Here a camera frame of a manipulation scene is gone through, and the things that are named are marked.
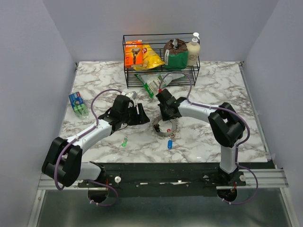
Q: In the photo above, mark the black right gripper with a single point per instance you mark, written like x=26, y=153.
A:
x=165, y=117

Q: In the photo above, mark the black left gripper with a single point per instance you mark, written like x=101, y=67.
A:
x=143, y=118

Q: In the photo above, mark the black head car key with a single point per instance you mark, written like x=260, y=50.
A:
x=157, y=127

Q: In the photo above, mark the blue key tag with keys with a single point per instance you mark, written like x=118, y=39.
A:
x=171, y=141

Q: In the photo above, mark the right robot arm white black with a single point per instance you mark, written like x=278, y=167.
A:
x=226, y=125

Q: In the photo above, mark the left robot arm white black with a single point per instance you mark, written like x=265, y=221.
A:
x=63, y=162

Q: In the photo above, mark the green white plastic pouch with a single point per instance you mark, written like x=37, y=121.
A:
x=152, y=81

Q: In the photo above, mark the green key tag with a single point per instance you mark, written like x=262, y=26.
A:
x=124, y=142

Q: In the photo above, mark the yellow snack bag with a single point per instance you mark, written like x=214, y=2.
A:
x=151, y=59

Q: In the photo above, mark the brown green bag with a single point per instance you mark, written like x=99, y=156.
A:
x=175, y=54

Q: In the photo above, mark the cream lotion pump bottle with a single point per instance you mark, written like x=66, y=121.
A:
x=193, y=48

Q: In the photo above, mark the orange razor package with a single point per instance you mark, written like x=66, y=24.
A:
x=133, y=53

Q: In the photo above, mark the blue green toothpaste box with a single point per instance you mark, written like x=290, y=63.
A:
x=78, y=105

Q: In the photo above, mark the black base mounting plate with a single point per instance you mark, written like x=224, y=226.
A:
x=166, y=179

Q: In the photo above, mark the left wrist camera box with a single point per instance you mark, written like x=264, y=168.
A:
x=132, y=95

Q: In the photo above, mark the aluminium rail frame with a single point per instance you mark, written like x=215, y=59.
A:
x=261, y=182

